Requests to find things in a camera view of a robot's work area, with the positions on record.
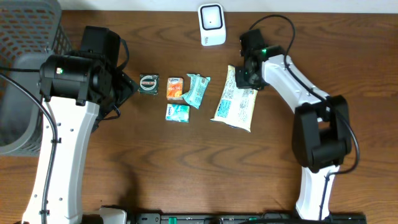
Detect dark green round-label box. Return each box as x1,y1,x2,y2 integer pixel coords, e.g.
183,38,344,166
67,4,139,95
139,74,159,95

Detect cream snack bag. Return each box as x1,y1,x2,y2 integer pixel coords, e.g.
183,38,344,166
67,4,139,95
211,65,258,133

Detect green snack packet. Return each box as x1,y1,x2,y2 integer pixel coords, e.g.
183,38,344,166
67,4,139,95
182,73,211,109

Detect orange tissue pack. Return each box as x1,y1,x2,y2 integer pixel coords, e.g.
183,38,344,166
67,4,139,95
166,77,183,100

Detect teal tissue pack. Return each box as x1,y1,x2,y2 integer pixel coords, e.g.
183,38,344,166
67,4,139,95
165,104,190,123

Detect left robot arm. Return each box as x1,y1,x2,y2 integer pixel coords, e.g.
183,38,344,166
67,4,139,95
22,26,138,223

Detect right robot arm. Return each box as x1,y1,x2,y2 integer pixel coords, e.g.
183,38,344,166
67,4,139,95
236,29,351,221

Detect white barcode scanner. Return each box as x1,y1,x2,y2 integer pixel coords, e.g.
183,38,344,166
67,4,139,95
198,3,226,47

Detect grey plastic mesh basket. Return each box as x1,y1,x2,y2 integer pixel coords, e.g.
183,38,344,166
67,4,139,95
1,0,72,157

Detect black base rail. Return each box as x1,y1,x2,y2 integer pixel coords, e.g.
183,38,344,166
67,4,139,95
127,213,368,224

